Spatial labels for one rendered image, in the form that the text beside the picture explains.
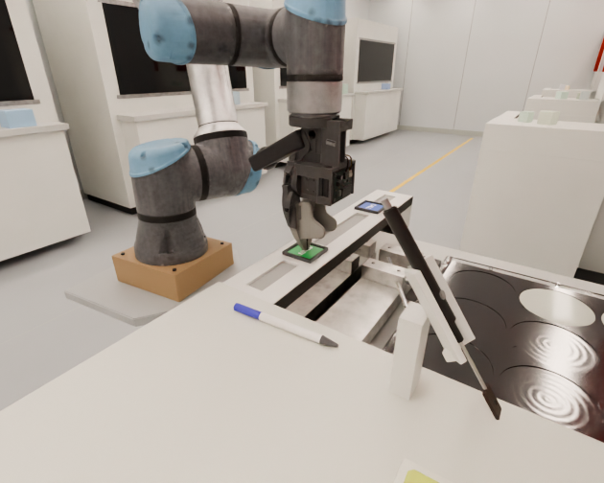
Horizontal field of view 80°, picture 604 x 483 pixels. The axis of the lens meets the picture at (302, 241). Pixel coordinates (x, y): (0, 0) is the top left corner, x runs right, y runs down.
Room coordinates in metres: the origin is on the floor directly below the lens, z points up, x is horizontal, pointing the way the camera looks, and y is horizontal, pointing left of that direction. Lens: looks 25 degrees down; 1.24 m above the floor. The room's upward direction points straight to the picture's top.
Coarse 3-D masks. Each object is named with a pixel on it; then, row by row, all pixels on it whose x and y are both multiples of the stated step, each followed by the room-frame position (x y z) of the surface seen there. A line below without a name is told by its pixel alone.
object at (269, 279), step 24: (384, 192) 0.87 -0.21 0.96; (336, 216) 0.70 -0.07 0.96; (360, 216) 0.72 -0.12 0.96; (312, 240) 0.59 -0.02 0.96; (336, 240) 0.59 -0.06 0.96; (264, 264) 0.50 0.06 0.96; (288, 264) 0.50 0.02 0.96; (312, 264) 0.50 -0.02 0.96; (240, 288) 0.43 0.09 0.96; (264, 288) 0.43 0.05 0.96; (288, 288) 0.43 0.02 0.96
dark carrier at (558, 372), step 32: (480, 288) 0.52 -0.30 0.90; (512, 288) 0.52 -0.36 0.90; (544, 288) 0.52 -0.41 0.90; (480, 320) 0.44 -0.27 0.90; (512, 320) 0.43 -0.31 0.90; (544, 320) 0.43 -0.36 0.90; (480, 352) 0.37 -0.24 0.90; (512, 352) 0.37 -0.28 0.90; (544, 352) 0.37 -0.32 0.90; (576, 352) 0.37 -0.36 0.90; (480, 384) 0.31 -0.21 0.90; (512, 384) 0.31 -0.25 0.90; (544, 384) 0.31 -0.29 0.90; (576, 384) 0.31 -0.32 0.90; (544, 416) 0.27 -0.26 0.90; (576, 416) 0.27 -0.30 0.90
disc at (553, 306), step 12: (540, 288) 0.52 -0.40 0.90; (528, 300) 0.49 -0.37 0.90; (540, 300) 0.49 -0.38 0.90; (552, 300) 0.49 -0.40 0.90; (564, 300) 0.49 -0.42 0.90; (576, 300) 0.49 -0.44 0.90; (540, 312) 0.45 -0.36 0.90; (552, 312) 0.45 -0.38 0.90; (564, 312) 0.45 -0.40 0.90; (576, 312) 0.45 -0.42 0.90; (588, 312) 0.45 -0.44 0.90; (564, 324) 0.43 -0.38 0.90; (576, 324) 0.43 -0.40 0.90; (588, 324) 0.43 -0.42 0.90
